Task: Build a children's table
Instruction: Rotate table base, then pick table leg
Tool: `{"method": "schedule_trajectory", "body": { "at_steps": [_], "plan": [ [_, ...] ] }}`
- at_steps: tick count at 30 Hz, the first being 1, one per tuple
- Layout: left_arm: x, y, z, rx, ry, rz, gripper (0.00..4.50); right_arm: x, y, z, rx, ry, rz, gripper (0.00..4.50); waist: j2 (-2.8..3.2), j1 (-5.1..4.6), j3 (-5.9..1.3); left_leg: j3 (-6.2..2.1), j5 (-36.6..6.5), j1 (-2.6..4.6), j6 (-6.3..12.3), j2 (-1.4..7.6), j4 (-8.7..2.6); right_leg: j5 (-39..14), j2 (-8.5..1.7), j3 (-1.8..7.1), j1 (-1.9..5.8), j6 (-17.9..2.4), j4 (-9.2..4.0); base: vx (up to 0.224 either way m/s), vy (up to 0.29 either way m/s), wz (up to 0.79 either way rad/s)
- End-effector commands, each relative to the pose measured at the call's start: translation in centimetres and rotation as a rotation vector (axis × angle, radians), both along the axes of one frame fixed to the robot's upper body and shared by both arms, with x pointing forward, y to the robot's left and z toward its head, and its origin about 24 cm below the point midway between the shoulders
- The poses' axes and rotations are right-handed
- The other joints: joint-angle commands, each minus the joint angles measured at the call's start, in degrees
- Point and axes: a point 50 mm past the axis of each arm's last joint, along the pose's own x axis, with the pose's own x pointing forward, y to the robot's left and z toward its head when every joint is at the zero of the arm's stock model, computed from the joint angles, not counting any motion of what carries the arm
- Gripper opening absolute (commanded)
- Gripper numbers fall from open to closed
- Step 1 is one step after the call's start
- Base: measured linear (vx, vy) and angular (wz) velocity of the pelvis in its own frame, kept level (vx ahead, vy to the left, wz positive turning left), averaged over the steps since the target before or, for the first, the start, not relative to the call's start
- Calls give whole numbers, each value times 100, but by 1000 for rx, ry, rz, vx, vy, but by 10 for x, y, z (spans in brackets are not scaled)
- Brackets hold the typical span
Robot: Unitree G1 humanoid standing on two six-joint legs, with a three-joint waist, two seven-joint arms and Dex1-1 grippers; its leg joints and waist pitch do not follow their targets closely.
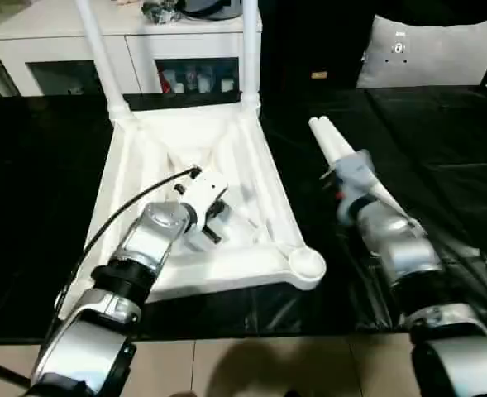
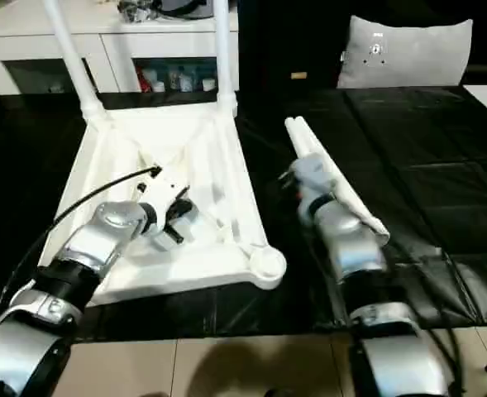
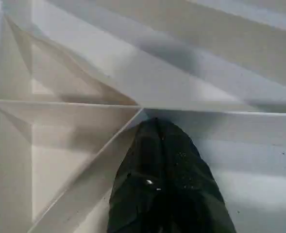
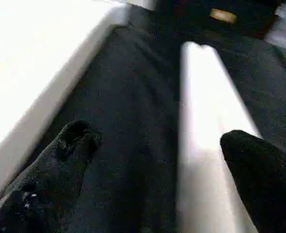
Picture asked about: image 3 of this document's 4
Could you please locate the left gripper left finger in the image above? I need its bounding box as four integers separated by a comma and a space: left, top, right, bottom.
106, 119, 160, 233

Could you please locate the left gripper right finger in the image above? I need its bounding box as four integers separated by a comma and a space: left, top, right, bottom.
156, 118, 236, 233

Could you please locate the white plastic table top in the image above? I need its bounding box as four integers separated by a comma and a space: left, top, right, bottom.
0, 0, 286, 233

